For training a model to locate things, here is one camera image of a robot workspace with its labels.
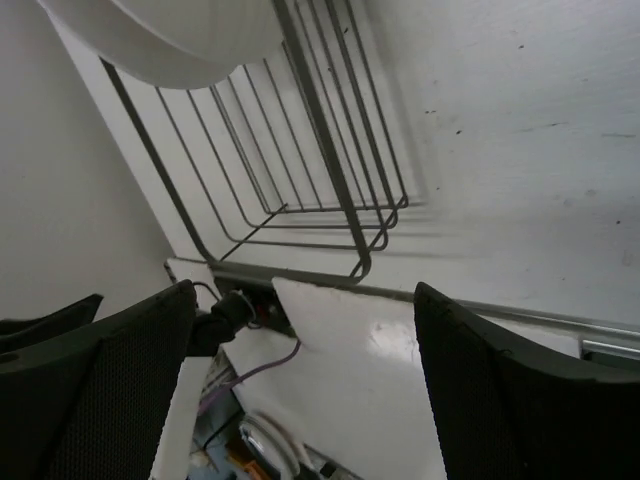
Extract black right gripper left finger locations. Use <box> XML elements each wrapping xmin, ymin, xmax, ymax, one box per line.
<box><xmin>1</xmin><ymin>281</ymin><xmax>196</xmax><ymax>479</ymax></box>

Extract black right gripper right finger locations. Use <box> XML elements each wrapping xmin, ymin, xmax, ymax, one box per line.
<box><xmin>414</xmin><ymin>282</ymin><xmax>639</xmax><ymax>479</ymax></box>

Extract white plate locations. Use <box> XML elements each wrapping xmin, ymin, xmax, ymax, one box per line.
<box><xmin>40</xmin><ymin>0</ymin><xmax>283</xmax><ymax>90</ymax></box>

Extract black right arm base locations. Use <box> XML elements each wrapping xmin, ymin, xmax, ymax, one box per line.
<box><xmin>186</xmin><ymin>287</ymin><xmax>296</xmax><ymax>357</ymax></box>

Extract wire dish rack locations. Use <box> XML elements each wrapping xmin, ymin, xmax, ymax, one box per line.
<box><xmin>105</xmin><ymin>1</ymin><xmax>409</xmax><ymax>284</ymax></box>

